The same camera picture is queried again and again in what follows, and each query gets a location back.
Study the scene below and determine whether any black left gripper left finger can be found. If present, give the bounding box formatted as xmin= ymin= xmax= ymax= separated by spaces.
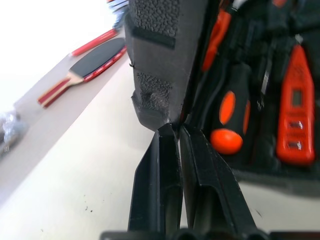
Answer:
xmin=127 ymin=123 xmax=185 ymax=232

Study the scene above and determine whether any black orange utility knife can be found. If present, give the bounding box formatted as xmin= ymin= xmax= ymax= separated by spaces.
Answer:
xmin=200 ymin=8 xmax=232 ymax=73

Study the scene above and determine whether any black tool case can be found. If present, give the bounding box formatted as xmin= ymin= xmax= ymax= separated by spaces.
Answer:
xmin=123 ymin=0 xmax=320 ymax=199

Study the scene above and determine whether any table tennis paddle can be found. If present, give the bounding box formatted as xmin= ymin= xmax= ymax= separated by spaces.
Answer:
xmin=37 ymin=37 xmax=127 ymax=109

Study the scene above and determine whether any clear plastic bag with cardboard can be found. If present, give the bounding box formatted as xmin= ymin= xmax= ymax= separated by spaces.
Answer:
xmin=0 ymin=109 xmax=29 ymax=156

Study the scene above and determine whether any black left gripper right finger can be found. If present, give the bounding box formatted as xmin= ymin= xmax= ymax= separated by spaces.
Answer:
xmin=179 ymin=124 xmax=258 ymax=233

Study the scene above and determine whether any open book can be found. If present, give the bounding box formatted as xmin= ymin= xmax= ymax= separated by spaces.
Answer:
xmin=70 ymin=0 xmax=131 ymax=57

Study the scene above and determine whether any silver shaft screwdriver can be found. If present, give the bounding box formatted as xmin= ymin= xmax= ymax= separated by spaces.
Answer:
xmin=209 ymin=62 xmax=252 ymax=156

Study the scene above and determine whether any orange voltage tester pen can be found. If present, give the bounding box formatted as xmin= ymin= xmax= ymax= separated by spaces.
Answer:
xmin=275 ymin=43 xmax=317 ymax=167

